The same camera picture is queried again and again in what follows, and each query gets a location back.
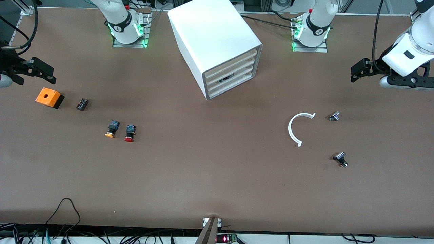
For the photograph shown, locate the orange button enclosure box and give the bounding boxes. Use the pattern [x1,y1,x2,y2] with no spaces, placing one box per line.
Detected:
[35,87,65,109]

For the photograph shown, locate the white drawer cabinet housing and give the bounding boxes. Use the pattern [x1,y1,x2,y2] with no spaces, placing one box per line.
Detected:
[168,0,263,101]

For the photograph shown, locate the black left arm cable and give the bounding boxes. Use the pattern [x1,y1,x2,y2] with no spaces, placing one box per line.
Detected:
[372,0,387,66]

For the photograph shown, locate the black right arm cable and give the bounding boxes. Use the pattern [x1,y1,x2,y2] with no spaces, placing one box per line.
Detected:
[0,0,38,56]

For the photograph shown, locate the white curved plastic arc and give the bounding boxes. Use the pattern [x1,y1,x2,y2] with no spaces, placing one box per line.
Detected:
[288,113,316,148]

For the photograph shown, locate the black cable on table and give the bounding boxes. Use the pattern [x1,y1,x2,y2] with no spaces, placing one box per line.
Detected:
[240,14,299,30]

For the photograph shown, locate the white plastic drawer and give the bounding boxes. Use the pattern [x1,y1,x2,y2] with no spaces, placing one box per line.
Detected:
[205,56,256,87]
[206,62,255,94]
[207,69,255,99]
[204,49,257,81]

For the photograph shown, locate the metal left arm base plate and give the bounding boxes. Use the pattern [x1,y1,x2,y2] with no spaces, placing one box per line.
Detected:
[292,15,328,53]

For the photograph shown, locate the small device with red light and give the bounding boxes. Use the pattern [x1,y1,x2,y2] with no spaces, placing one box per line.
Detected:
[216,233,238,244]

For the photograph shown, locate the red mushroom push button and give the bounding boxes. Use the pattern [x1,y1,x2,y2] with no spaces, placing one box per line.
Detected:
[124,124,136,142]

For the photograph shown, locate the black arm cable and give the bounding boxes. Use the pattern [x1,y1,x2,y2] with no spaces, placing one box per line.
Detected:
[0,0,38,56]
[372,0,387,66]

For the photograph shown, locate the thin black looped cable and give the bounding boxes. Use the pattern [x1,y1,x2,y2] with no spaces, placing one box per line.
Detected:
[45,198,81,234]

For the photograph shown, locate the yellow mushroom push button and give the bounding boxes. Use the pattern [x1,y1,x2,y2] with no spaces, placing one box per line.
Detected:
[105,120,120,139]

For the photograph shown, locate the grey metal bracket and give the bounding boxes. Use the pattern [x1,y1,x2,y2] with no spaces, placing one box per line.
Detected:
[195,217,222,244]

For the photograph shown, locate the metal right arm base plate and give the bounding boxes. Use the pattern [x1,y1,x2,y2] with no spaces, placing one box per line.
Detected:
[113,8,151,48]

